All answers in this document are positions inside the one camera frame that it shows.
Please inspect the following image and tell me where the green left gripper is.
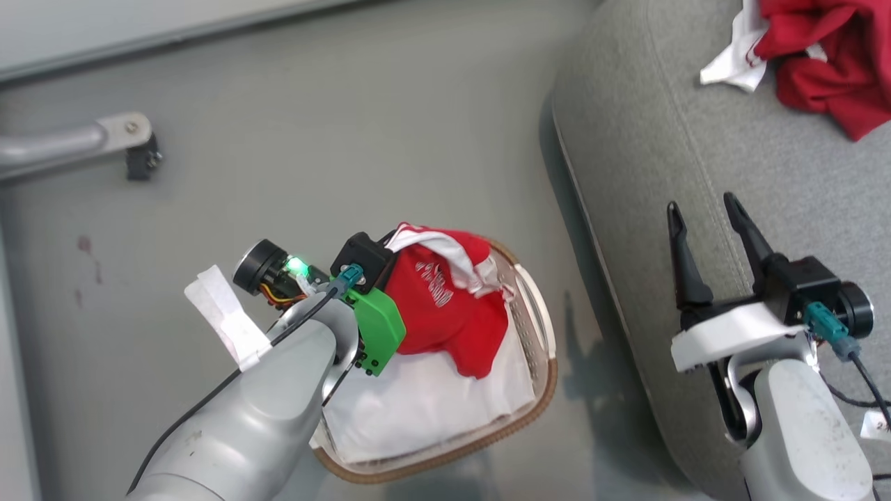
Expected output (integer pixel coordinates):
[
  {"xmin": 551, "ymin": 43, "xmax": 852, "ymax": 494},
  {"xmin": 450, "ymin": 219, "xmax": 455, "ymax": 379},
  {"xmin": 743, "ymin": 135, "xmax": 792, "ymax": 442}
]
[{"xmin": 232, "ymin": 239, "xmax": 407, "ymax": 378}]

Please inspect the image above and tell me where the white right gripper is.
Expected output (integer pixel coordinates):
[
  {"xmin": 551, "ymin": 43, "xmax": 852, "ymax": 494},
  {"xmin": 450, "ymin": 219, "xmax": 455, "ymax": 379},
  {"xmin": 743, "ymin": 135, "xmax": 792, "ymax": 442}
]
[{"xmin": 667, "ymin": 193, "xmax": 875, "ymax": 374}]

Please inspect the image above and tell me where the red garment white lettering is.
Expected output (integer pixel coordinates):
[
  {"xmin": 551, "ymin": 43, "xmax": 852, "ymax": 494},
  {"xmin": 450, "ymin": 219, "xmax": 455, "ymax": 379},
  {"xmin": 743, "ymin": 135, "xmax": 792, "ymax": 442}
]
[{"xmin": 381, "ymin": 223, "xmax": 514, "ymax": 381}]

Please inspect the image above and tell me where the red jersey black lettering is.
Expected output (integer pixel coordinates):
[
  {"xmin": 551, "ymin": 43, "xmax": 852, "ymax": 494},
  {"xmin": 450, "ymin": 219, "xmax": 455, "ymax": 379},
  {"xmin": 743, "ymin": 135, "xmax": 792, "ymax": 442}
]
[{"xmin": 700, "ymin": 0, "xmax": 891, "ymax": 142}]

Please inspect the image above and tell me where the grey fabric sofa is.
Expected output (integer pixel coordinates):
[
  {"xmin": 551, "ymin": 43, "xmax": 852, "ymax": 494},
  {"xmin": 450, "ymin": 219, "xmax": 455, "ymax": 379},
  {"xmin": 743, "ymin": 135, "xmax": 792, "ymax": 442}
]
[{"xmin": 550, "ymin": 0, "xmax": 891, "ymax": 501}]

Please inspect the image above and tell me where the white cloth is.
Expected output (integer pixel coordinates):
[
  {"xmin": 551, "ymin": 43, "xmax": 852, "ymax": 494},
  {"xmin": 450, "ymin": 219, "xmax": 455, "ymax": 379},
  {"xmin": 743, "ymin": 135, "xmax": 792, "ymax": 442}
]
[{"xmin": 322, "ymin": 324, "xmax": 538, "ymax": 466}]

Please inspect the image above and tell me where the white tape tag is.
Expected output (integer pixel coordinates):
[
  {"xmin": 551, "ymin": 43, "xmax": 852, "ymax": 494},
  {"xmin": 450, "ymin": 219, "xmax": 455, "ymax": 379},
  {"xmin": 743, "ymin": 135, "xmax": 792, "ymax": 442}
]
[{"xmin": 184, "ymin": 264, "xmax": 273, "ymax": 372}]

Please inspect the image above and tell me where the white laundry basket brown rim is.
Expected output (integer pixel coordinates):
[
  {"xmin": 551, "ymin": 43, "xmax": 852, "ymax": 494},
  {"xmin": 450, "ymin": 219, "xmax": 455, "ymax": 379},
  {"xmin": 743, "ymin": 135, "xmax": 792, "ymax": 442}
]
[{"xmin": 310, "ymin": 237, "xmax": 559, "ymax": 485}]

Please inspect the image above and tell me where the small white paper tag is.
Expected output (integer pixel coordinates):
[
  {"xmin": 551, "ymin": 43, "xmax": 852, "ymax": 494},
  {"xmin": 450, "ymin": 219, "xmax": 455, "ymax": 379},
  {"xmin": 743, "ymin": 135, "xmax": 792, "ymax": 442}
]
[{"xmin": 860, "ymin": 409, "xmax": 891, "ymax": 446}]

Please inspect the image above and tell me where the black caster wheel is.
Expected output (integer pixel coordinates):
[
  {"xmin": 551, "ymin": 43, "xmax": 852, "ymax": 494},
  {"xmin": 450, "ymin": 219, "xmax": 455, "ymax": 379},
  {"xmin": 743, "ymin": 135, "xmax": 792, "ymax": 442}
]
[{"xmin": 125, "ymin": 135, "xmax": 164, "ymax": 182}]

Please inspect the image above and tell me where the grey partition leg with bolt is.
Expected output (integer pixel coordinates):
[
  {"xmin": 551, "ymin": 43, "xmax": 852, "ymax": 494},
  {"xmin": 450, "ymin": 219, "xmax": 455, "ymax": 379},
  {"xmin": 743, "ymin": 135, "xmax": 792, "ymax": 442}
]
[{"xmin": 0, "ymin": 112, "xmax": 153, "ymax": 184}]

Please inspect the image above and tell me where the teal left cable connector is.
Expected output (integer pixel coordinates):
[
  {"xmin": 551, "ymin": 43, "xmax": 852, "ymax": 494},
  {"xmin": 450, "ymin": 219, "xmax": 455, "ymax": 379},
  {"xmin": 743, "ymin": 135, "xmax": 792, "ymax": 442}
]
[{"xmin": 327, "ymin": 262, "xmax": 365, "ymax": 300}]

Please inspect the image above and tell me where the teal cable connector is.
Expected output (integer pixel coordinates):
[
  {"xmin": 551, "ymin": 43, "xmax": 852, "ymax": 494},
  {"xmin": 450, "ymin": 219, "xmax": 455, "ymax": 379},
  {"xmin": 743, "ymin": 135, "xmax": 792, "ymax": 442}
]
[
  {"xmin": 804, "ymin": 302, "xmax": 862, "ymax": 360},
  {"xmin": 327, "ymin": 262, "xmax": 365, "ymax": 300}
]

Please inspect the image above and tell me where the teal right cable connector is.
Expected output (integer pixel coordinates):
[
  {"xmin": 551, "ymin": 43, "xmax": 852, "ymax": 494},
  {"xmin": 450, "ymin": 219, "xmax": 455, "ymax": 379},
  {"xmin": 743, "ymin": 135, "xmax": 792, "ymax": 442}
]
[{"xmin": 804, "ymin": 302, "xmax": 862, "ymax": 360}]

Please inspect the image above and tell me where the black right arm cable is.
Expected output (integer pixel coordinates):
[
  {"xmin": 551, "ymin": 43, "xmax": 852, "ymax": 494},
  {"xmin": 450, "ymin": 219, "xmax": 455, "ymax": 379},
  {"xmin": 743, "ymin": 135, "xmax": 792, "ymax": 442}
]
[{"xmin": 818, "ymin": 351, "xmax": 891, "ymax": 434}]

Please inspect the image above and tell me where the grey partition bottom rail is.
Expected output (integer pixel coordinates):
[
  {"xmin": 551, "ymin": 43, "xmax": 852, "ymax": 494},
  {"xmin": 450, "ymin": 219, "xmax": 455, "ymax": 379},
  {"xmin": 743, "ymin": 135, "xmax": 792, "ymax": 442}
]
[{"xmin": 0, "ymin": 0, "xmax": 377, "ymax": 84}]

